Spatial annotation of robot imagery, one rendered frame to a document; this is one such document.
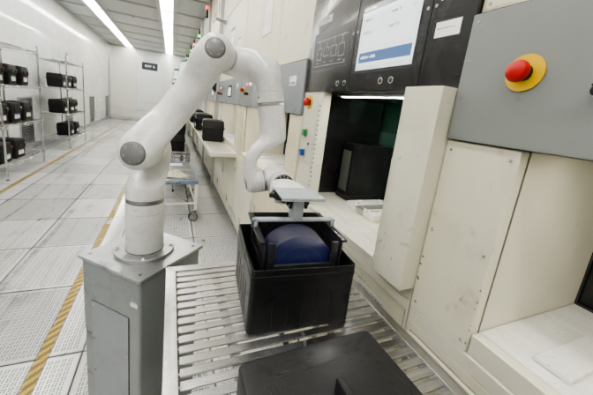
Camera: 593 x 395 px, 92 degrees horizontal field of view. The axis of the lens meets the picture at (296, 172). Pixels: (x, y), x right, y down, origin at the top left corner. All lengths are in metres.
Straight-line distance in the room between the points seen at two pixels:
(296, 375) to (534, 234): 0.59
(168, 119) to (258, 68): 0.32
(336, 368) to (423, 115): 0.58
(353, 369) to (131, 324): 0.74
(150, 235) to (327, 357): 0.71
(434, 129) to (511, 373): 0.52
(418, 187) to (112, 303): 1.00
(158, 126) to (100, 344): 0.78
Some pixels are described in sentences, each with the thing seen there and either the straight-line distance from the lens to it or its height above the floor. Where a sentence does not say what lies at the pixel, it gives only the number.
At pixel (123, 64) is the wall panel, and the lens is 14.67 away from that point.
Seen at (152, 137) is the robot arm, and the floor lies 1.17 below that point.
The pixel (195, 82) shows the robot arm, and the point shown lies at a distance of 0.96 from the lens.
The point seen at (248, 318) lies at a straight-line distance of 0.79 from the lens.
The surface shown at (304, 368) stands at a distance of 0.62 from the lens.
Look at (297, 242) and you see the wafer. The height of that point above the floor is 0.97.
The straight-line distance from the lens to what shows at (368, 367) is 0.65.
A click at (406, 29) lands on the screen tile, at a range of 0.98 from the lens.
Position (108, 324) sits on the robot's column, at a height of 0.55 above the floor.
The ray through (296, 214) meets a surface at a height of 1.03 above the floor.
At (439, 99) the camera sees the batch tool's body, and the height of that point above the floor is 1.37.
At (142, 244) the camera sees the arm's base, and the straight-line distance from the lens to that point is 1.11.
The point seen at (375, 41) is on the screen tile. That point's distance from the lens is 1.08.
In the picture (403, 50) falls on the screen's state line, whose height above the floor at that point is 1.51.
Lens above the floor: 1.31
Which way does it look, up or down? 12 degrees down
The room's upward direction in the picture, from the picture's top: 7 degrees clockwise
